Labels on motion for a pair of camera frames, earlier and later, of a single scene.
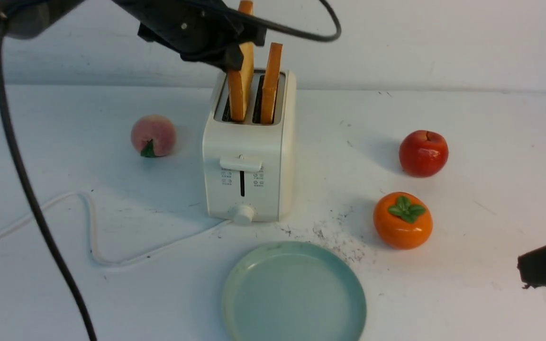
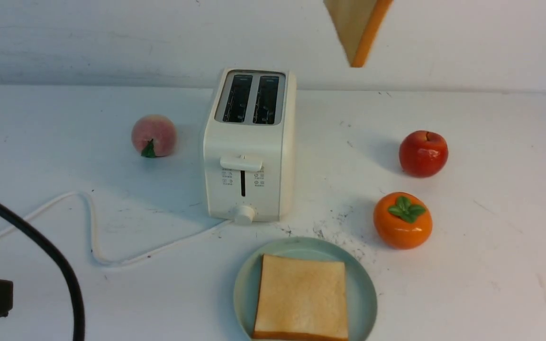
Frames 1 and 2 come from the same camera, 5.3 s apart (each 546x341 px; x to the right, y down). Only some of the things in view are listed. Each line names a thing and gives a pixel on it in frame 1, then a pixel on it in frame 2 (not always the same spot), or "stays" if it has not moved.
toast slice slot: (240, 80) -> (299, 299)
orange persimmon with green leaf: (403, 220) stays
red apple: (423, 153) stays
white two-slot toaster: (248, 166) stays
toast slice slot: (270, 82) -> (355, 23)
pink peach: (153, 135) stays
